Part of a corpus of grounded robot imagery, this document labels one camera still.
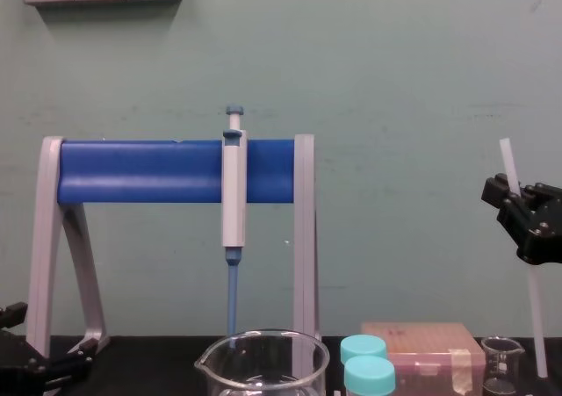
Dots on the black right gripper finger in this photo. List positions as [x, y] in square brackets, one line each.
[496, 189]
[538, 196]

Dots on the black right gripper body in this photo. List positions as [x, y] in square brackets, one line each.
[546, 238]

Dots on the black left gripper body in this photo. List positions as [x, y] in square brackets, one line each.
[17, 365]

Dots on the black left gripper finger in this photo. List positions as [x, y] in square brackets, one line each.
[12, 314]
[70, 363]

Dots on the white stirring rod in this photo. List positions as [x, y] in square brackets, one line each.
[538, 321]

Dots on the small clear glass beaker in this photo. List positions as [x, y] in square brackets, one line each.
[502, 372]

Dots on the beige tape strip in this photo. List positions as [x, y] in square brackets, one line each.
[461, 369]

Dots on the pink pipette tip box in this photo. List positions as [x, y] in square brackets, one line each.
[421, 339]

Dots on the grey blue pipette stand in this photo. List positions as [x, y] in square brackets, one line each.
[131, 170]

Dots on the teal capped clear bottle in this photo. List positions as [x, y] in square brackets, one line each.
[369, 375]
[362, 345]

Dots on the white blue pipette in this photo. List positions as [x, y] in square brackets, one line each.
[233, 194]

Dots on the large clear glass beaker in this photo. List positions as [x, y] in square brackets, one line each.
[312, 372]

